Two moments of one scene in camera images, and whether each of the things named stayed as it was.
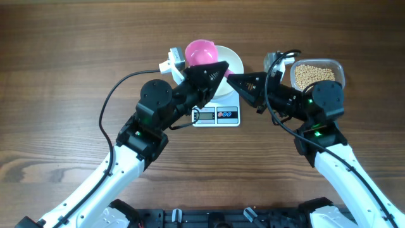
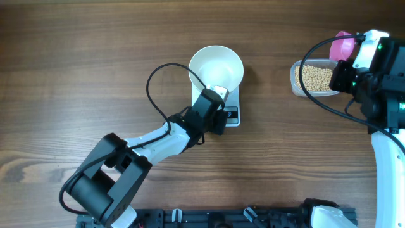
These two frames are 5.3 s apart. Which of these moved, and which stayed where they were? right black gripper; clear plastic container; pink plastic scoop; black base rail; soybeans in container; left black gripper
Moved: pink plastic scoop; left black gripper; right black gripper
Stayed: black base rail; clear plastic container; soybeans in container
